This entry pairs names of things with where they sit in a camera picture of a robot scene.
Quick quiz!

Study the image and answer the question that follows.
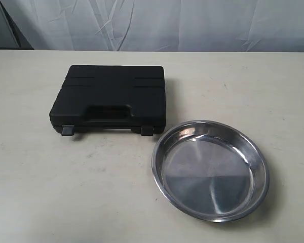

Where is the white fabric backdrop curtain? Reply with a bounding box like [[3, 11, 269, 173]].
[[0, 1, 304, 52]]

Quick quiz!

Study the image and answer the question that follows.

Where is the black plastic tool case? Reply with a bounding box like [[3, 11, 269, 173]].
[[49, 65, 166, 136]]

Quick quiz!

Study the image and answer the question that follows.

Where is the round stainless steel tray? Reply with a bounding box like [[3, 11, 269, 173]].
[[151, 120, 270, 223]]

